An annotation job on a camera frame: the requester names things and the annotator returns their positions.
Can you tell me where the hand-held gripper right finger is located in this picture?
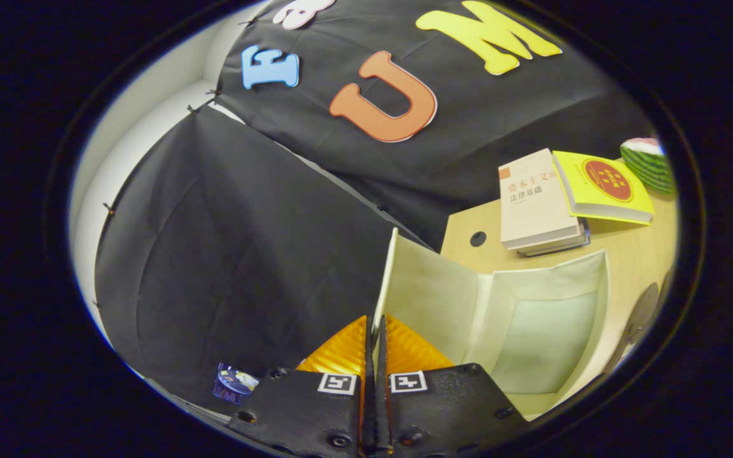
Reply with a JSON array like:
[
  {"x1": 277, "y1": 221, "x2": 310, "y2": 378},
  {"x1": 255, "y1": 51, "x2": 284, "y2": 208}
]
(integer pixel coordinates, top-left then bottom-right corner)
[{"x1": 376, "y1": 314, "x2": 529, "y2": 457}]

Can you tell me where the white fabric storage box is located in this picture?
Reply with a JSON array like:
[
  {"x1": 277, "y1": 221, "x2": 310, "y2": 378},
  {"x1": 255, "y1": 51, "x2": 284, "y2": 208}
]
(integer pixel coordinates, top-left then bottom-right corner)
[{"x1": 372, "y1": 228, "x2": 612, "y2": 417}]

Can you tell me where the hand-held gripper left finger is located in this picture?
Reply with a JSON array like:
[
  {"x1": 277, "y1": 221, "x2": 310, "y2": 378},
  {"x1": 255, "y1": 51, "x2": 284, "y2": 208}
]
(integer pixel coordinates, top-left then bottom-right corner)
[{"x1": 227, "y1": 315, "x2": 377, "y2": 457}]

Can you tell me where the yellow book with red circle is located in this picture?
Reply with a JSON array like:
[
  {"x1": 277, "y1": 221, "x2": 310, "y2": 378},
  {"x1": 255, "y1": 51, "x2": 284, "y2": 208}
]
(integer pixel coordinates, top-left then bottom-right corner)
[{"x1": 551, "y1": 150, "x2": 655, "y2": 225}]

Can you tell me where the beige book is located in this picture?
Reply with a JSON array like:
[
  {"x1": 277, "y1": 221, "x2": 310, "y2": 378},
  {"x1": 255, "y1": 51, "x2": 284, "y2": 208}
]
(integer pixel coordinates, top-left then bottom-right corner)
[{"x1": 498, "y1": 148, "x2": 580, "y2": 251}]

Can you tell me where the black backdrop cloth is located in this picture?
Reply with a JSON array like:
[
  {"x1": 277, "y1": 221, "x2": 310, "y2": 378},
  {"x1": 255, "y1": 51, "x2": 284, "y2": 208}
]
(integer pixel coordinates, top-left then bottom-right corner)
[{"x1": 93, "y1": 0, "x2": 660, "y2": 408}]

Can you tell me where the watermelon slice plush toy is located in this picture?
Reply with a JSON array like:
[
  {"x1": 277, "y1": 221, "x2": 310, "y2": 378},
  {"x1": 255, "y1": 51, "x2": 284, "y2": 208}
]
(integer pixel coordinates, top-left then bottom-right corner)
[{"x1": 620, "y1": 137, "x2": 678, "y2": 196}]

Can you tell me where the blue printed packet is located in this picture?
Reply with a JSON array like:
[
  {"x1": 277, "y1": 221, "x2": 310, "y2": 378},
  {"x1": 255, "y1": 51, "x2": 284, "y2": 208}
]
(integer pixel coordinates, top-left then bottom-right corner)
[{"x1": 213, "y1": 362, "x2": 260, "y2": 406}]

